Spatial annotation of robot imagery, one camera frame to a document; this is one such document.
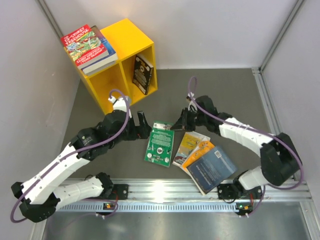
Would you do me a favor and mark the green cover paperback book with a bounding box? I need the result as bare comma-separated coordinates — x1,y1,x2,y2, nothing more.
144,121,175,168

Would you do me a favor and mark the dark blue nineteen eighty-four book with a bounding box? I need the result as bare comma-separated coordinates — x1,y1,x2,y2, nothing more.
186,146,238,196

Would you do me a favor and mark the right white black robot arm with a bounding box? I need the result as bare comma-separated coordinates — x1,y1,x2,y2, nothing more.
170,94,303,199

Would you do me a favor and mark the perforated metal cable tray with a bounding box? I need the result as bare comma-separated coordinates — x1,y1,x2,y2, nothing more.
58,201,249,213

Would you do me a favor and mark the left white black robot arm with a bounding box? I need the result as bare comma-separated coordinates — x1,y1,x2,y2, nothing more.
11,110,152,223

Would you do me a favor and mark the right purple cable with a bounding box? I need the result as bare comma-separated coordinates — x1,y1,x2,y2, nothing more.
187,76,305,218

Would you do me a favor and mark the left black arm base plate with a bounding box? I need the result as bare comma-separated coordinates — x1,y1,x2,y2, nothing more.
98,184,129,200

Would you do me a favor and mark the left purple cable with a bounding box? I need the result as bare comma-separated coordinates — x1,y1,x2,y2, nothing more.
9,88,132,223

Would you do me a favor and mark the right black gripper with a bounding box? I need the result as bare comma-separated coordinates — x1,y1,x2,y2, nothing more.
171,107,208,132

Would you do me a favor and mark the purple cable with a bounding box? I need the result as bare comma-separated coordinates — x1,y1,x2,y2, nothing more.
187,76,305,218
9,88,132,223

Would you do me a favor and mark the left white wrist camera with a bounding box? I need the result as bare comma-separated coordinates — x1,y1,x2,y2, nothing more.
108,96,127,112

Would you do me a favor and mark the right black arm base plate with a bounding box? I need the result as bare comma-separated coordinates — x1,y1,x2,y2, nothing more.
217,183,263,202

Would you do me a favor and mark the yellow wooden cubby shelf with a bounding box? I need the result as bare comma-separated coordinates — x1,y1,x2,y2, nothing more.
62,18,158,114

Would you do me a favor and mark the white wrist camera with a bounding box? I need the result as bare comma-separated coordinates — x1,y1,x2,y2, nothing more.
186,92,196,105
108,96,127,112

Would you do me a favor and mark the aluminium mounting rail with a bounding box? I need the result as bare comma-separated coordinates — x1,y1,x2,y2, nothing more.
39,177,313,204

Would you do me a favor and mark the red 13-storey treehouse book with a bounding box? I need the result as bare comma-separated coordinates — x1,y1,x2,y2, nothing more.
60,24,106,69

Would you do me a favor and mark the yellow blue 169-storey treehouse book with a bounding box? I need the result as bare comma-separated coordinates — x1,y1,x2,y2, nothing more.
132,54,154,95

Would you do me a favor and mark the blue orange gradient cover book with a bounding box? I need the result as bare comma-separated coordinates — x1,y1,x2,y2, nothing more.
81,25,118,76

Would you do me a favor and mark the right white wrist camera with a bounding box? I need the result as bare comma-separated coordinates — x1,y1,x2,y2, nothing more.
186,92,196,105

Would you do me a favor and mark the yellow blue brideshead revisited book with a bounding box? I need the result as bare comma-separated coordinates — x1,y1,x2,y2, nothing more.
172,131,211,167

